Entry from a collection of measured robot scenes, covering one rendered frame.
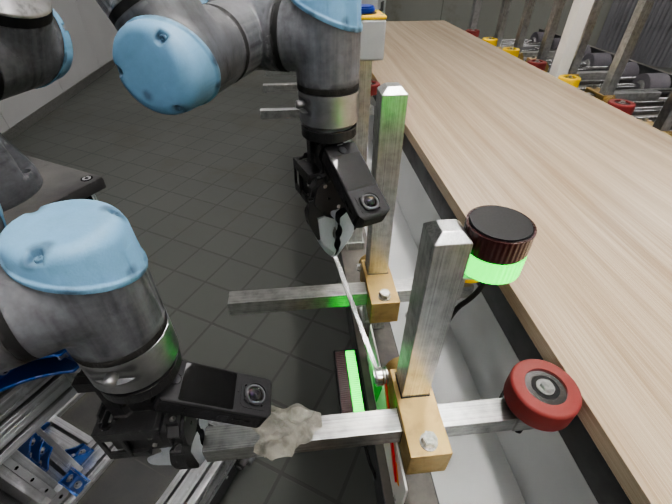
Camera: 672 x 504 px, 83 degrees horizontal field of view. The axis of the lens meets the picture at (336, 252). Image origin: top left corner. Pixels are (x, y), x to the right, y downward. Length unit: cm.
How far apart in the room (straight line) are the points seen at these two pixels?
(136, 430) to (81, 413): 104
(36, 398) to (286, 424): 47
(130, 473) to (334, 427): 87
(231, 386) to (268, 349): 123
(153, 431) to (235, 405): 8
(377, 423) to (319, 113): 38
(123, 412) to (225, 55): 35
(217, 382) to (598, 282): 58
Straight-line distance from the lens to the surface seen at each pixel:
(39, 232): 30
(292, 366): 159
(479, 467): 79
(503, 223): 37
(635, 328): 68
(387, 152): 56
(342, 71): 46
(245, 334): 172
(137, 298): 31
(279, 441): 49
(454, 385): 85
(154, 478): 127
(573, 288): 70
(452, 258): 35
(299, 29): 46
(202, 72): 36
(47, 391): 83
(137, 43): 37
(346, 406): 70
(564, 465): 66
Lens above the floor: 132
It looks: 40 degrees down
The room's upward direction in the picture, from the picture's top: straight up
